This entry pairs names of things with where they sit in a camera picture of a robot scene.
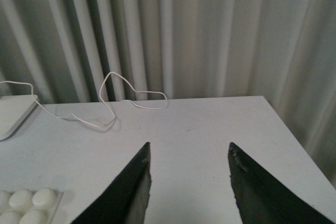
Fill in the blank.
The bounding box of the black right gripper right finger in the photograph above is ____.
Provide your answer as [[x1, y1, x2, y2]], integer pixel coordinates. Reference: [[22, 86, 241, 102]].
[[227, 142, 333, 223]]

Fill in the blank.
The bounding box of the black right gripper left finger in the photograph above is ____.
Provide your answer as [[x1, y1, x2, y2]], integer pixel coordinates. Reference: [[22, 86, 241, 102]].
[[72, 142, 152, 223]]

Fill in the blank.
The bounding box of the white thin cable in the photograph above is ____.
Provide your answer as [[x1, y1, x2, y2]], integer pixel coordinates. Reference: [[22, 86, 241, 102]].
[[0, 71, 169, 128]]

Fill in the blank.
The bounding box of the white lamp base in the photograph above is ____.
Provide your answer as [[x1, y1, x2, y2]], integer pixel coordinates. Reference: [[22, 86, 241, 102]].
[[0, 95, 37, 141]]

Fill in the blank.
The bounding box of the white pleated curtain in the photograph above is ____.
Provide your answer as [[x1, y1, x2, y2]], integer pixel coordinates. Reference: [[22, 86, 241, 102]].
[[1, 0, 335, 184]]

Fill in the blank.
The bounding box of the white studded base plate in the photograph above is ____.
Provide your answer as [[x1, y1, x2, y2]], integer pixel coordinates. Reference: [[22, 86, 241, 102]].
[[1, 188, 63, 223]]

